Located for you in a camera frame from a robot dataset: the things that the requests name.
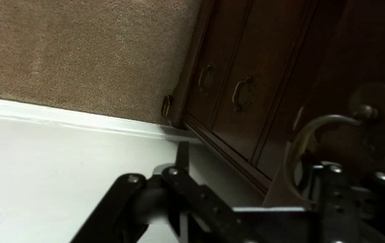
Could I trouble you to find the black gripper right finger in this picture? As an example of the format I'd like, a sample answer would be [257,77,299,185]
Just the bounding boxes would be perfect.
[310,165,385,243]

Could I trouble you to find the drawer with brass handle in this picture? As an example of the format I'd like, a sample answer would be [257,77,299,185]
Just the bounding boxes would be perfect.
[261,0,385,206]

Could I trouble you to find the drawer brass handle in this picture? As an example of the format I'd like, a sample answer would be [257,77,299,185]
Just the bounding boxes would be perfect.
[292,105,306,132]
[198,65,214,93]
[231,75,254,113]

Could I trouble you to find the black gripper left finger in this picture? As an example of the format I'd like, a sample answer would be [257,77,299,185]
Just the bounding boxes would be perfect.
[71,142,256,243]

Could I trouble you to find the dark wooden dresser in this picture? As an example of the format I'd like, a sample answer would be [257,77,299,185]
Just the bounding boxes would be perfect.
[160,0,385,208]

